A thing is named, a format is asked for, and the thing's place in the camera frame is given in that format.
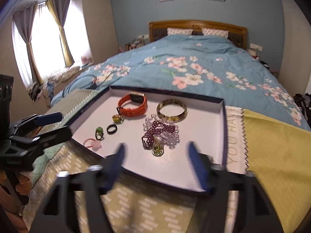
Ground patterned pillow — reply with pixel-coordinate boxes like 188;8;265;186
201;27;229;38
167;27;193;36

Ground black charging cable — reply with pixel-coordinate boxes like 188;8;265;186
62;71;129;97

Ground green stone ring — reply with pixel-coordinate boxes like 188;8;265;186
95;126;105;141

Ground navy shallow box tray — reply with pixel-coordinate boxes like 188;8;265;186
69;86;228;193

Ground clear crystal bead bracelet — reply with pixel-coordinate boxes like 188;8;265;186
142;114;180;149

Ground left hand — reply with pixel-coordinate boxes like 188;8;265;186
1;170;32;196

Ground green crystal gold ring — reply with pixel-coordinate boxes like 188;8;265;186
151;137;165;157

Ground orange smart watch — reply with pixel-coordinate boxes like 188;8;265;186
116;91;148;117

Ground left patterned pillow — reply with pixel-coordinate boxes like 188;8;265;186
167;27;193;36

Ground maroon beaded bracelet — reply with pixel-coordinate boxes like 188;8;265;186
141;120;176;150

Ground clothes on window seat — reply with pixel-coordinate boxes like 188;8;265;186
26;66;81;102

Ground curtain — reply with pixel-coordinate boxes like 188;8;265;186
46;0;74;67
13;2;44;85

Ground pink sleeve forearm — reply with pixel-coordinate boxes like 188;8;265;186
1;188;27;232

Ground right patterned pillow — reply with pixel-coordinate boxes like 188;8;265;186
201;27;229;38

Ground patterned blanket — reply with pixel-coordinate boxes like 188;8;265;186
22;88;311;233

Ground wooden headboard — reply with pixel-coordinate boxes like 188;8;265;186
149;19;248;50

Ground tortoiseshell bangle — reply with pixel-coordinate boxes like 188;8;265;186
156;99;188;123

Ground right curtain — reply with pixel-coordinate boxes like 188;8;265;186
46;0;74;67

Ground left curtain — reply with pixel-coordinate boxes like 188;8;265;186
13;2;44;85

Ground clothes pile on floor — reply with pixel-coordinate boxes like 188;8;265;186
294;93;311;125

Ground blue floral duvet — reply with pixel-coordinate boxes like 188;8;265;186
51;35;310;130

